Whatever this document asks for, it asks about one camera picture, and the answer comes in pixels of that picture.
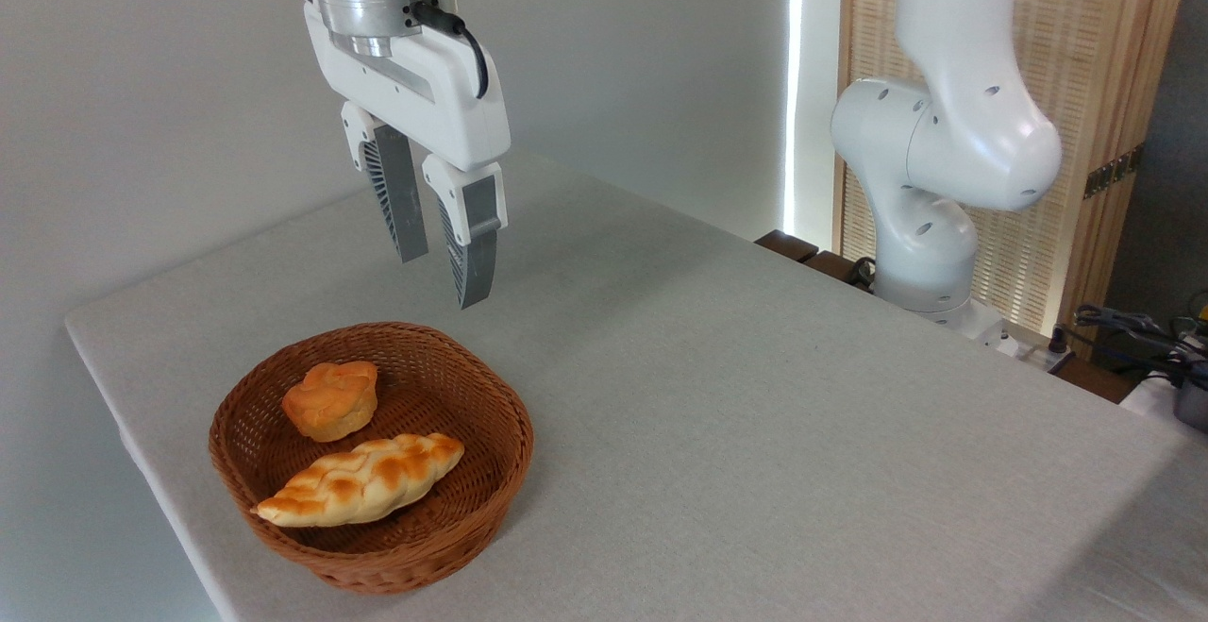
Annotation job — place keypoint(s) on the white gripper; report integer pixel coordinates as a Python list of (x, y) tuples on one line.
[(444, 103)]

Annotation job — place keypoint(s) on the round golden bread roll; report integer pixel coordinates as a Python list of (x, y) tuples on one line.
[(330, 400)]

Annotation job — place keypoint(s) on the long braided bread loaf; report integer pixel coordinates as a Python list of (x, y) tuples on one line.
[(363, 480)]

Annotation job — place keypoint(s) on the brown wicker basket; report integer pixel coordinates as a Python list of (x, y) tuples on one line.
[(453, 528)]

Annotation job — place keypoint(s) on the dark brown wooden block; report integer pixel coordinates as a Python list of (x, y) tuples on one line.
[(786, 245), (835, 268)]

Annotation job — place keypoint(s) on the white power strip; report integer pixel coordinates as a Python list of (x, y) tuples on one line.
[(1033, 354)]

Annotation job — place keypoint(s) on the brass screen hinge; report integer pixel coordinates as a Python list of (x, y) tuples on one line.
[(1114, 172)]

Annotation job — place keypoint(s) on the grey metal pot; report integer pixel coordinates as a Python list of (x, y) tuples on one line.
[(1193, 403)]

